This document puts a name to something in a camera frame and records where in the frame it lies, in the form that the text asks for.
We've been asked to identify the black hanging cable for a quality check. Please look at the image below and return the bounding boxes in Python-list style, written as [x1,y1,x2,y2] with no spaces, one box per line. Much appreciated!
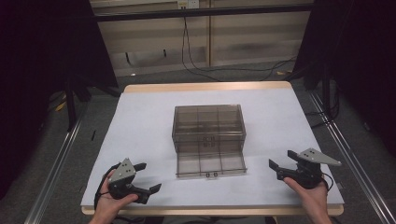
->
[180,15,297,82]

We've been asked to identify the black metal stand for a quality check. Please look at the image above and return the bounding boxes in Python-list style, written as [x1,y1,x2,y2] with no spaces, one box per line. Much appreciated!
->
[63,76,79,133]
[320,63,333,120]

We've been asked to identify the metal floor rail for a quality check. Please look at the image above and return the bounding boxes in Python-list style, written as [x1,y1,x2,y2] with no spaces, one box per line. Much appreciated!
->
[307,91,396,224]
[23,113,86,224]

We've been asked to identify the wooden table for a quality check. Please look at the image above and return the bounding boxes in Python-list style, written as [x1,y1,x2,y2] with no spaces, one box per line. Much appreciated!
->
[80,80,346,217]

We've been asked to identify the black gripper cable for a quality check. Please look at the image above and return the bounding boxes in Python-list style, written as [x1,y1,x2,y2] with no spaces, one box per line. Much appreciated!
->
[93,162,121,213]
[320,172,334,192]

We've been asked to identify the transparent grey drawer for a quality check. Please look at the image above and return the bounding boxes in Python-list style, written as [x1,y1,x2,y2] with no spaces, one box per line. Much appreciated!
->
[175,150,248,179]

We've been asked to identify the transparent grey drawer box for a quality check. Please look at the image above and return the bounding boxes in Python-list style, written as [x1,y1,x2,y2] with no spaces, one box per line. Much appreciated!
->
[171,104,248,154]

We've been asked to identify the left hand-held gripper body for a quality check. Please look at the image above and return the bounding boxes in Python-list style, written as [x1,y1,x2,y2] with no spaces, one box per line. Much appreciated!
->
[107,157,151,205]

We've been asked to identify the white power outlet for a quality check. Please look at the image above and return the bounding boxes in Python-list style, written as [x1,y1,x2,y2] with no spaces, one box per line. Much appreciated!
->
[177,0,201,10]

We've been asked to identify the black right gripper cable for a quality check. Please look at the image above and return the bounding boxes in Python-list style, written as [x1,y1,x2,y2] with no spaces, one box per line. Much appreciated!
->
[320,172,334,192]

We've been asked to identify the black floor cables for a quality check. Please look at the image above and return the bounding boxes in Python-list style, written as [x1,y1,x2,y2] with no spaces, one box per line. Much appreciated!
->
[305,101,341,129]

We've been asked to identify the black curtain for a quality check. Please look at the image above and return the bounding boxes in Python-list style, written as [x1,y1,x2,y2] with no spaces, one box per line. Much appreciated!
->
[0,0,120,201]
[291,0,396,158]

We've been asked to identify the black horizontal bar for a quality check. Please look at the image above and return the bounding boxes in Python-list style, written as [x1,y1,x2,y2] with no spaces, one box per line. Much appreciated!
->
[92,3,315,22]

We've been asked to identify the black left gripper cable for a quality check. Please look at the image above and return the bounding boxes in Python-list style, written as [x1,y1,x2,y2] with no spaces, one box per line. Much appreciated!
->
[93,162,121,213]

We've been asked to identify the person's right hand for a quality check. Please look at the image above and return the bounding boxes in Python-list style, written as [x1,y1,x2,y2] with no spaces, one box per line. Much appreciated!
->
[283,176,331,217]

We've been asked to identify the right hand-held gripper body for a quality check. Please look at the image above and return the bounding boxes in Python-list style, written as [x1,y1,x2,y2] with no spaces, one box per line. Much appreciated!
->
[276,147,343,190]

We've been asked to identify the white table mat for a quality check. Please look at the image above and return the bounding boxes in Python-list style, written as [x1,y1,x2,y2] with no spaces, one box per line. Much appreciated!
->
[80,88,346,208]

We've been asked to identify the person's left hand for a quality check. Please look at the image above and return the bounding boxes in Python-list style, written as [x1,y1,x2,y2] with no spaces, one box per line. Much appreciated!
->
[94,170,140,219]

